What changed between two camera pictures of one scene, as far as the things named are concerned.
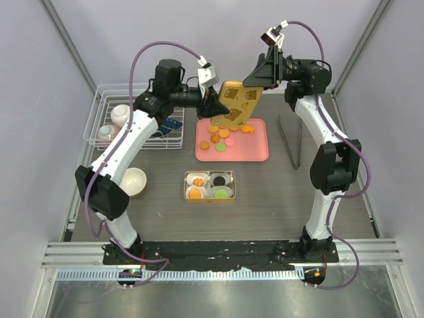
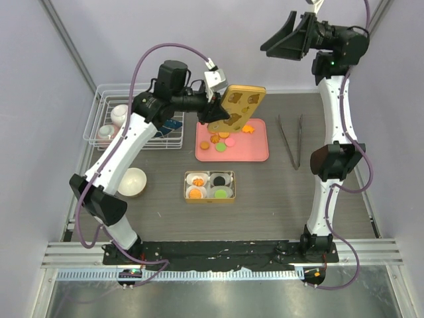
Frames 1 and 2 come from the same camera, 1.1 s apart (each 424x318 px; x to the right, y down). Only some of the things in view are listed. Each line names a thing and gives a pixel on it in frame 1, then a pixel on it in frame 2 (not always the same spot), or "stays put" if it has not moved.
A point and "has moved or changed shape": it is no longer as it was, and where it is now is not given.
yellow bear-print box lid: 240,101 has moved or changed shape
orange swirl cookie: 198,182 stays put
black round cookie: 218,181 stays put
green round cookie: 220,193 stays put
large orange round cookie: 195,193 stays put
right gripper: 267,71 → 295,46
